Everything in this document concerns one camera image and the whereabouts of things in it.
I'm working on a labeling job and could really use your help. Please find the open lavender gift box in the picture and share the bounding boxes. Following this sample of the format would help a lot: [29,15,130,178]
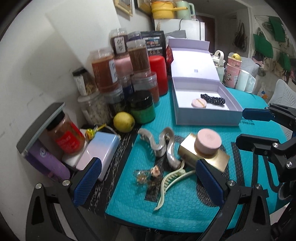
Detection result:
[169,38,242,126]

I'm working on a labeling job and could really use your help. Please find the mint thermos white handle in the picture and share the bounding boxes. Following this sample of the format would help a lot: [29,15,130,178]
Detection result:
[212,50,225,82]

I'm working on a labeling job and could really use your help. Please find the white chair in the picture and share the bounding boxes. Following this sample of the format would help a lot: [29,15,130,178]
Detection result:
[268,79,296,108]

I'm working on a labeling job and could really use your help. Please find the pink powder puff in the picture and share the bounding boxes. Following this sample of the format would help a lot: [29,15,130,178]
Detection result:
[192,98,207,108]

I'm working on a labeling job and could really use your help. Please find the red canister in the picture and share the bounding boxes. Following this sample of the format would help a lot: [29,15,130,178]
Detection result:
[149,55,168,96]

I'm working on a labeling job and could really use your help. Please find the pastel gradient power bank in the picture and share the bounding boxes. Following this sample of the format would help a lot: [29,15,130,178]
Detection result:
[62,132,120,181]

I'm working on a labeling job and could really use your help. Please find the cream hair claw clip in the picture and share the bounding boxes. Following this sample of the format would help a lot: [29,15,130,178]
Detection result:
[154,161,195,211]

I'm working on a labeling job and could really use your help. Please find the tall brown spice jar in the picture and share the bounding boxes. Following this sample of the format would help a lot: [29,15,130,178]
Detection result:
[90,47,119,93]

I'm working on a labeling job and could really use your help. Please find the grey tablet edge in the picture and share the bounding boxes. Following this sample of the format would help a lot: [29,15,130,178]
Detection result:
[16,102,65,157]

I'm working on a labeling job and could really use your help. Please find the purple bottle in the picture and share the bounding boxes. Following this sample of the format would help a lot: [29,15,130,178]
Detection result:
[25,140,70,183]

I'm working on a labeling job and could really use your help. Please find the red label sauce jar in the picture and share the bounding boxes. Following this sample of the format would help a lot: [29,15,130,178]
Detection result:
[46,111,85,155]

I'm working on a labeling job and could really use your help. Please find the clear jar red contents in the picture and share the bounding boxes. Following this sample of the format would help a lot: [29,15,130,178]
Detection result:
[132,72,159,104]

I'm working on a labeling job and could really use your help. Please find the black snack pouch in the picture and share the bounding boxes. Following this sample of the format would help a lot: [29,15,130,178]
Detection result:
[140,31,166,58]

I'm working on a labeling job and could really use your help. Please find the silver wavy hair claw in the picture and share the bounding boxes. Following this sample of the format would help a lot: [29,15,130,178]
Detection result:
[137,127,181,170]

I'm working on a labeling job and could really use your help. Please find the green tote bag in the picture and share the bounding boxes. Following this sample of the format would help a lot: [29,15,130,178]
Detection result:
[253,34,273,58]

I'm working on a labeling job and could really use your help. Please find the clear bear charm hair clip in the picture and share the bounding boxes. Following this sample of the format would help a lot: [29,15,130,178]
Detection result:
[133,165,163,185]

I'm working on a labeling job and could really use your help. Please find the mint green kettle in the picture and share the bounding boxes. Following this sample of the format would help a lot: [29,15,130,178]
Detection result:
[176,1,195,20]

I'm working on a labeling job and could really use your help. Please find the yellow apple in cup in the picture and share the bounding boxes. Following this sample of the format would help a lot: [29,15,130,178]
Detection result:
[231,53,241,61]

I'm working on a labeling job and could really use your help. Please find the pink jar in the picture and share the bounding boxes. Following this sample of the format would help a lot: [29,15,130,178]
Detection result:
[115,56,133,78]

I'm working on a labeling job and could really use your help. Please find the white refrigerator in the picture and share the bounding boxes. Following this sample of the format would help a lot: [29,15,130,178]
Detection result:
[154,19,205,41]

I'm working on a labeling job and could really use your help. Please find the yellow wrapped lollipop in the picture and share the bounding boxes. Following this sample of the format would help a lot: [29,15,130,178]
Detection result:
[85,124,107,141]

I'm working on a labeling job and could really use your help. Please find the clear jar white pieces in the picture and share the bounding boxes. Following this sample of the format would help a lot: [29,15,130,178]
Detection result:
[77,91,111,126]

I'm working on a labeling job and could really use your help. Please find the black beaded scrunchie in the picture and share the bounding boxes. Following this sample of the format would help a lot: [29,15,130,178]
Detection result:
[201,94,226,106]

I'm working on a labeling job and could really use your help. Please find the yellow pot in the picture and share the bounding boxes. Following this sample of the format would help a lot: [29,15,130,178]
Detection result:
[151,1,179,20]

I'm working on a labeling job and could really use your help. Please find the gold rectangular box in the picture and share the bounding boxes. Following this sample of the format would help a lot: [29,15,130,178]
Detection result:
[178,133,230,172]

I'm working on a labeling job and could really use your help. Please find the green jar black lid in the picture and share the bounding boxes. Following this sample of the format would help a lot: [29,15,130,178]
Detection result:
[129,90,156,124]

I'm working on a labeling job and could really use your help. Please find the small jar of nuts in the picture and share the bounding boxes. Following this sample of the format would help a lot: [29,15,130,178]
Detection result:
[72,67,97,96]

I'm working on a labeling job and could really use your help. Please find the gold picture frame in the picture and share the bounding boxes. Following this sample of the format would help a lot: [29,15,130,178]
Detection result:
[113,0,133,16]

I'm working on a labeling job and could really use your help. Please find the dark jar chinese label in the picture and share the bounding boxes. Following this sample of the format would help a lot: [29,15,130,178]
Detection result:
[109,28,128,56]

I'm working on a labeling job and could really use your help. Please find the pink panda cups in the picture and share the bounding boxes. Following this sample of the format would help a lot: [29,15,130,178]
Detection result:
[224,57,242,88]

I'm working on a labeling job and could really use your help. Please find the teal bubble mailer mat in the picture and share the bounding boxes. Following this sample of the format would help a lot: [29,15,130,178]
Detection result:
[105,79,289,233]

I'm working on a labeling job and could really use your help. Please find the white tissue pack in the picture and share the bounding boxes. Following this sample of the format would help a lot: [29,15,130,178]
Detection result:
[235,70,256,93]

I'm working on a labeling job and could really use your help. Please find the dark jar gold label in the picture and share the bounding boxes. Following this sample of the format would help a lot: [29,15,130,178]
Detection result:
[104,85,126,118]

